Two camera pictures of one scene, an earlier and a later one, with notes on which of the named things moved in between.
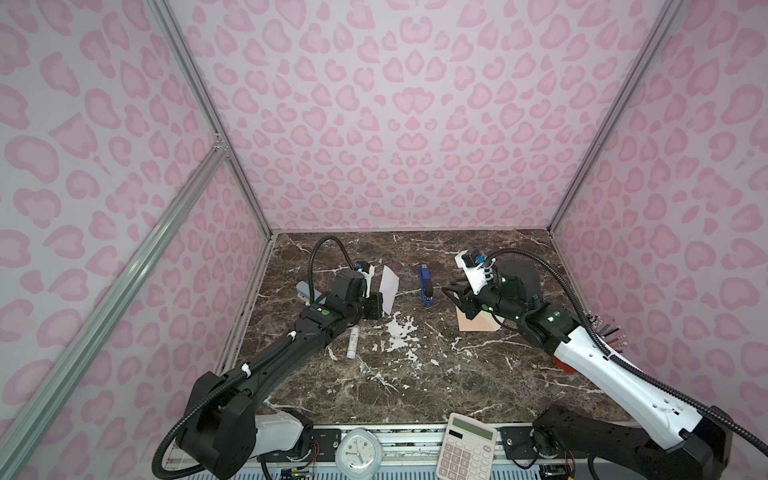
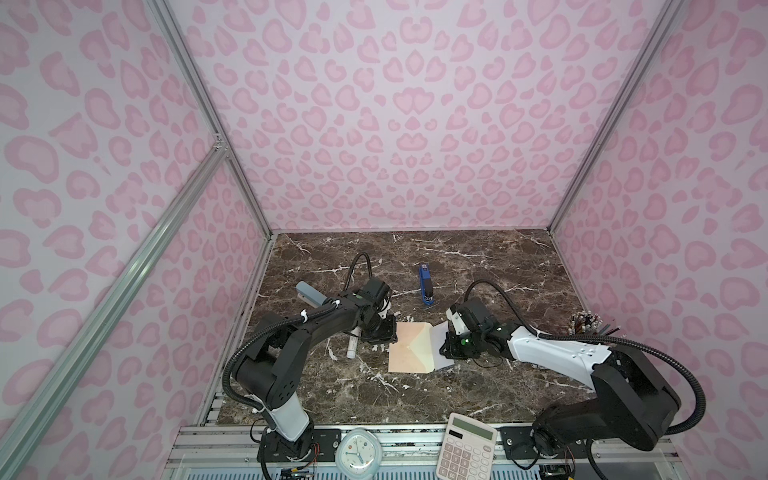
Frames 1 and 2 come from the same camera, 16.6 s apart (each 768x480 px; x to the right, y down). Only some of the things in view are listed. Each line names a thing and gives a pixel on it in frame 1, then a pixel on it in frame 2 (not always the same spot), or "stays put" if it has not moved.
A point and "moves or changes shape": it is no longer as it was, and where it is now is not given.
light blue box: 303,292 stays put
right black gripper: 467,304 to 451,350
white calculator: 467,451 stays put
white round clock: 358,454 stays put
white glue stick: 352,342 stays put
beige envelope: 484,321 moves or changes shape
